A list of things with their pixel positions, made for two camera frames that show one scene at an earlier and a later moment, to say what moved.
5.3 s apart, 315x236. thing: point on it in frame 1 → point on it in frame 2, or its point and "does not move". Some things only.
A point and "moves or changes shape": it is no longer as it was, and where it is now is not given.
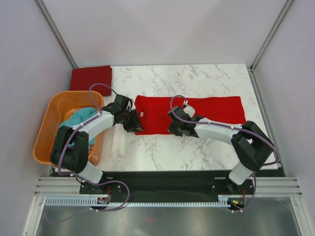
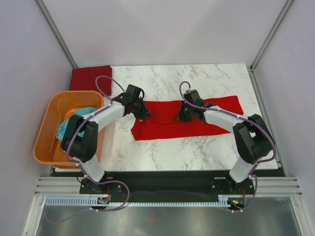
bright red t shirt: (153, 118) moves or changes shape
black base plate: (172, 184) does not move
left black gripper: (134, 127) → (144, 113)
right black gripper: (172, 129) → (180, 117)
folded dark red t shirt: (82, 78) does not move
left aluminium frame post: (43, 9) does not move
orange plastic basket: (61, 105) does not move
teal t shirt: (78, 117) does not move
